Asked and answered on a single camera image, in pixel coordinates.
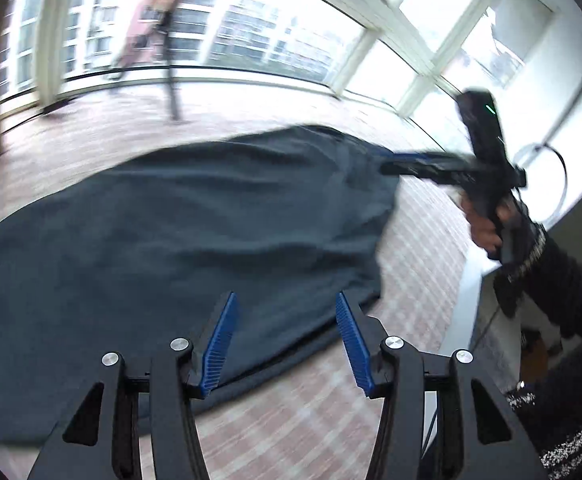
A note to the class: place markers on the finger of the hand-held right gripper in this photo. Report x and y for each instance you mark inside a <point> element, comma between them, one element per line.
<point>421,171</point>
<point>416,156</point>

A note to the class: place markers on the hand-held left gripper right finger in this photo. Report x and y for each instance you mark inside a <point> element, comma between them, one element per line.
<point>356,355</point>

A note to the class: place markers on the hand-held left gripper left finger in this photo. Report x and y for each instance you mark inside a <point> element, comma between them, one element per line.
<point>218,350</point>

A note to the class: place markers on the dark grey pants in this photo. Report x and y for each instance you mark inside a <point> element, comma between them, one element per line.
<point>171,220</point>

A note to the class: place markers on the person's right forearm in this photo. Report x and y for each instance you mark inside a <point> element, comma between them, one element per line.
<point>561,280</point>

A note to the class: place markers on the person's right hand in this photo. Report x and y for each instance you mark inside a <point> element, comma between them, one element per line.
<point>483,237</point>

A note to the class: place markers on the black tripod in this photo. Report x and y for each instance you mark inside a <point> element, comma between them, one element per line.
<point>173,95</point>

